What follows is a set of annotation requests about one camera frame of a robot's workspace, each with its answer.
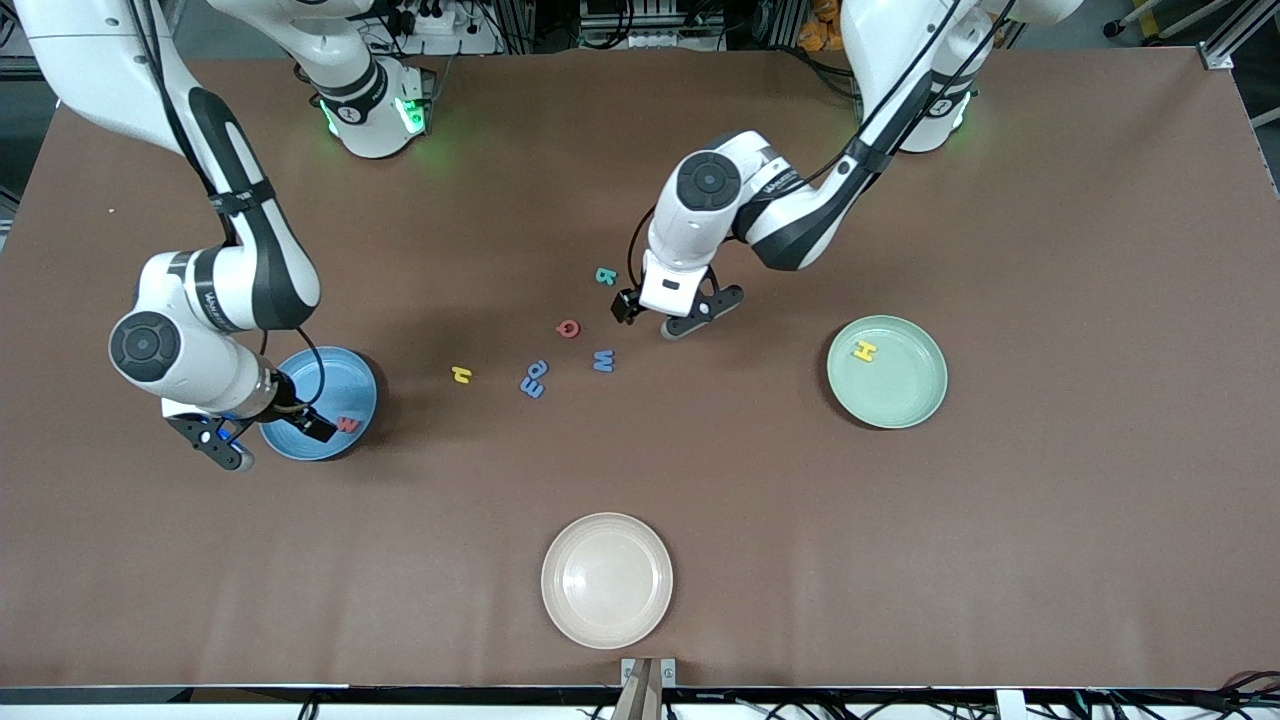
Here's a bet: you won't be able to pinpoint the aluminium frame profile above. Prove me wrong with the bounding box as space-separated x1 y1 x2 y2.
1197 0 1280 71

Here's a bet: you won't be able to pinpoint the white power strip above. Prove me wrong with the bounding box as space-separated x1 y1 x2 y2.
385 0 501 56

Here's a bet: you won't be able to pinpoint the brown wooden post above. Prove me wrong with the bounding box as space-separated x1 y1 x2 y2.
610 660 664 720

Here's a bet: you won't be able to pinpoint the yellow wheeled stand leg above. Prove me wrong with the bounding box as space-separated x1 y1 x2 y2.
1103 0 1201 39

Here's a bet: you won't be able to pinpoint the blue plate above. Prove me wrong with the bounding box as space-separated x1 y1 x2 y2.
257 345 380 462

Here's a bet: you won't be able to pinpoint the grey metal device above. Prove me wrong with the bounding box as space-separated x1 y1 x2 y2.
578 0 731 51

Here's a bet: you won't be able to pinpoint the orange bagged items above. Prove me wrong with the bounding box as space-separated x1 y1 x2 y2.
797 0 846 53

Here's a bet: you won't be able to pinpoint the green plate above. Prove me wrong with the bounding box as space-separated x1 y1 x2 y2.
826 314 949 431

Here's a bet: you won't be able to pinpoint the metal table edge bracket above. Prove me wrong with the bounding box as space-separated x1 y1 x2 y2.
620 657 678 691

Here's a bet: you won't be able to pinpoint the beige plate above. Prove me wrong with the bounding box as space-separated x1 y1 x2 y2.
540 511 675 651

